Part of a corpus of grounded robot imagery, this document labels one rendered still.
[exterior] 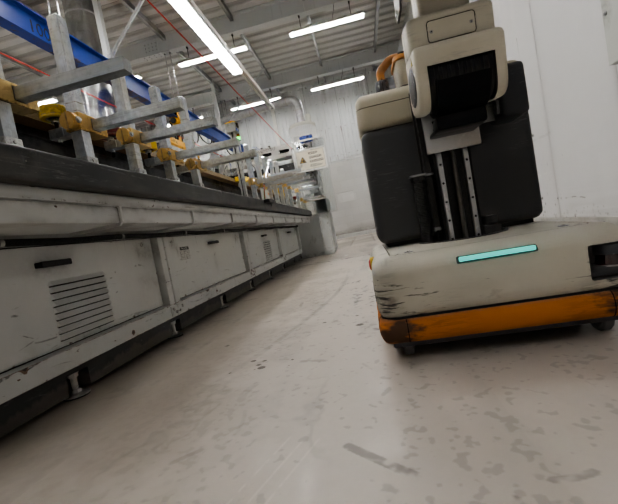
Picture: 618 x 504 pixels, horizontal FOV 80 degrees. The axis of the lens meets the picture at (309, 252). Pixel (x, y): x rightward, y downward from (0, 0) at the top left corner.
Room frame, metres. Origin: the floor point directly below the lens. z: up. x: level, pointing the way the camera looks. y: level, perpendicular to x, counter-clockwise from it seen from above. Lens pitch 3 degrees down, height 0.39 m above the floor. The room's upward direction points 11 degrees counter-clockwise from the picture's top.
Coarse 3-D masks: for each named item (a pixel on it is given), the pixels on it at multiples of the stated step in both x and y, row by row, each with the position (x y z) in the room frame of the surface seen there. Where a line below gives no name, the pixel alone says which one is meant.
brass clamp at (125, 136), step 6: (120, 132) 1.32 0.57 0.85; (126, 132) 1.31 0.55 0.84; (132, 132) 1.32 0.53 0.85; (138, 132) 1.37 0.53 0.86; (120, 138) 1.32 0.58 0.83; (126, 138) 1.31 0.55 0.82; (132, 138) 1.33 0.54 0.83; (138, 138) 1.36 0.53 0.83; (144, 144) 1.40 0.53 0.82; (150, 144) 1.44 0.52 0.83
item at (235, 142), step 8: (208, 144) 1.60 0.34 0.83; (216, 144) 1.60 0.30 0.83; (224, 144) 1.59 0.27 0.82; (232, 144) 1.59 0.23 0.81; (176, 152) 1.63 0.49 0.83; (184, 152) 1.62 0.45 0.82; (192, 152) 1.61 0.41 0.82; (200, 152) 1.61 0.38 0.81; (208, 152) 1.62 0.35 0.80; (144, 160) 1.65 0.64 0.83; (152, 160) 1.64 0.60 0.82
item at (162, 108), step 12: (144, 108) 1.11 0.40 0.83; (156, 108) 1.10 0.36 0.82; (168, 108) 1.09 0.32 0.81; (180, 108) 1.10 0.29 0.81; (96, 120) 1.13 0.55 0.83; (108, 120) 1.12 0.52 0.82; (120, 120) 1.12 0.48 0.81; (132, 120) 1.12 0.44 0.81; (48, 132) 1.15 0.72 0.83; (60, 132) 1.15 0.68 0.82
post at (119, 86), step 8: (112, 80) 1.34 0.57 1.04; (120, 80) 1.34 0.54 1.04; (120, 88) 1.34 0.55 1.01; (120, 96) 1.34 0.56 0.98; (128, 96) 1.37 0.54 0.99; (120, 104) 1.34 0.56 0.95; (128, 104) 1.36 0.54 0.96; (128, 144) 1.34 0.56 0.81; (136, 144) 1.36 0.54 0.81; (128, 152) 1.34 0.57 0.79; (136, 152) 1.35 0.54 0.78; (128, 160) 1.34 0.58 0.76; (136, 160) 1.34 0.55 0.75; (136, 168) 1.34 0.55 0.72
